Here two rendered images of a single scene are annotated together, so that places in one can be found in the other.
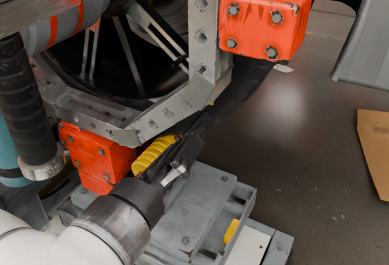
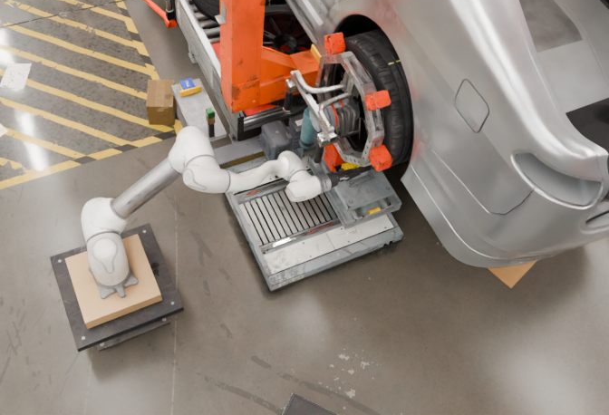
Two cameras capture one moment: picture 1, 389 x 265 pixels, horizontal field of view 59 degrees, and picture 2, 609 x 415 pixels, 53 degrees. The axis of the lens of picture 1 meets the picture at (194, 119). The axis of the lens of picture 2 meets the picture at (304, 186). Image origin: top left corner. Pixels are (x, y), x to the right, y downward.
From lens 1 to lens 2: 2.49 m
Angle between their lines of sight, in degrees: 26
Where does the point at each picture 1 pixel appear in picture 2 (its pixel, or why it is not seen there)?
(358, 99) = not seen: hidden behind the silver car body
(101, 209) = (323, 177)
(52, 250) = (310, 179)
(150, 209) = (333, 183)
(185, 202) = (362, 187)
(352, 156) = not seen: hidden behind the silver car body
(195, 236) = (355, 202)
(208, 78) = (364, 161)
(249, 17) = (372, 158)
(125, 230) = (324, 184)
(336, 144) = not seen: hidden behind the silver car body
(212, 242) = (363, 210)
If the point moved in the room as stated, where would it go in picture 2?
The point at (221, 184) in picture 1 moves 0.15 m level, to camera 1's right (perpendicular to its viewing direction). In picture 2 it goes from (383, 190) to (406, 205)
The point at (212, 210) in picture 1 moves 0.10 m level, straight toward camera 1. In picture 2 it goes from (370, 197) to (359, 208)
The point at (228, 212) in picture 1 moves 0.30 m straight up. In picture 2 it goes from (381, 204) to (392, 175)
